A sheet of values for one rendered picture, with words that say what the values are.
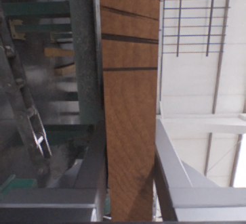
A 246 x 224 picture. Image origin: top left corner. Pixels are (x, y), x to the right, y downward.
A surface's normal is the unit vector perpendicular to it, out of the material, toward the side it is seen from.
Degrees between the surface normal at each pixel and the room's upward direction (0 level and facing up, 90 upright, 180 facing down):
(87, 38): 90
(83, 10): 90
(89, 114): 90
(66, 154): 90
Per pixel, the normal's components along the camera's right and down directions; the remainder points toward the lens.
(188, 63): 0.00, 0.27
